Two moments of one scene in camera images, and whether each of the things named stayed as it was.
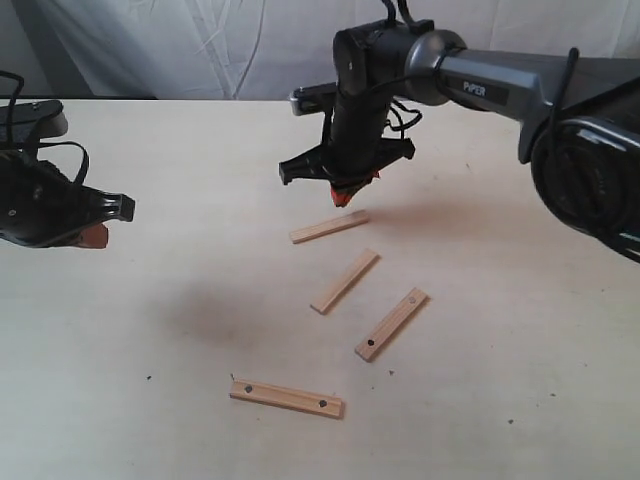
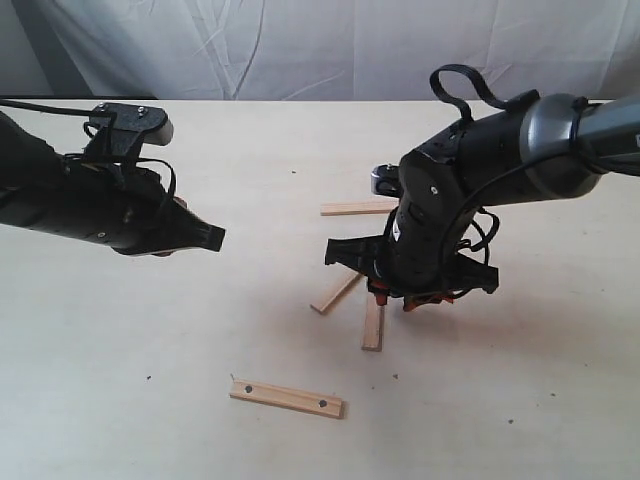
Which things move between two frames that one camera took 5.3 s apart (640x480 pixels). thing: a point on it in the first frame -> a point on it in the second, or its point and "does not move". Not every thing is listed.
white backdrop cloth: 265,48 does not move
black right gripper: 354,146 -> 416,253
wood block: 288,398 does not move
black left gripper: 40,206 -> 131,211
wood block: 329,227 -> 358,207
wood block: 345,282 does not move
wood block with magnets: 375,342 -> 373,325
